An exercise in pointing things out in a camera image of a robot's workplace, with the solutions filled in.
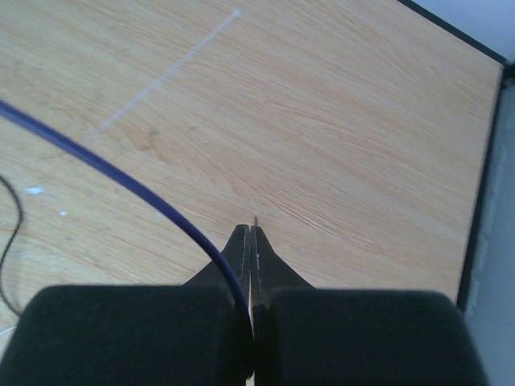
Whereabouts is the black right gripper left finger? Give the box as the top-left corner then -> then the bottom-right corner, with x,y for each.
0,224 -> 256,386

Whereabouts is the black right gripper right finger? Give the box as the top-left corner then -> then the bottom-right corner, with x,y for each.
250,226 -> 488,385

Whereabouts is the purple wire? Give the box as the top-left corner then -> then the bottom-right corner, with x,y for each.
0,98 -> 253,318

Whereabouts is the black wire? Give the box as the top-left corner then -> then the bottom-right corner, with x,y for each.
0,175 -> 25,318

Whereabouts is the white zip tie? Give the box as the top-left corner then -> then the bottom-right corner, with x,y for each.
84,8 -> 242,143

